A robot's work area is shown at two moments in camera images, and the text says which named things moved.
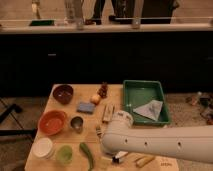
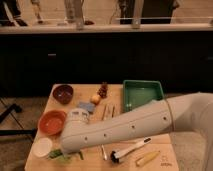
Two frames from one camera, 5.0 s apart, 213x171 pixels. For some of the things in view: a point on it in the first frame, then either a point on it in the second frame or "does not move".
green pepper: (87, 153) -> (57, 153)
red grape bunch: (103, 90) does not move
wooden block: (109, 112) does not move
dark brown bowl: (63, 93) does not move
